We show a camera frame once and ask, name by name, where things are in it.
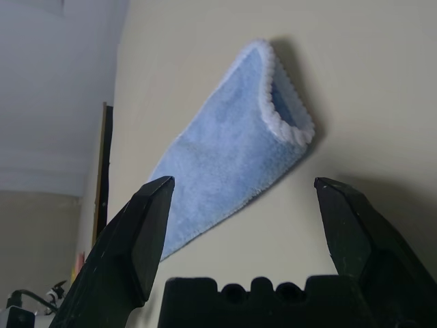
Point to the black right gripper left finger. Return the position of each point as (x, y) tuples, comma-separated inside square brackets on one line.
[(129, 246)]

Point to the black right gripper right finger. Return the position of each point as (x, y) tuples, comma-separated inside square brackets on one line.
[(368, 246)]

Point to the light blue towel white trim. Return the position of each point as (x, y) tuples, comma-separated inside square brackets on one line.
[(232, 153)]

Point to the pink and yellow object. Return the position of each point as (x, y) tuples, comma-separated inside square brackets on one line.
[(80, 261)]

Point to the side table black frame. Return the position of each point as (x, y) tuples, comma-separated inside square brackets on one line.
[(108, 153)]

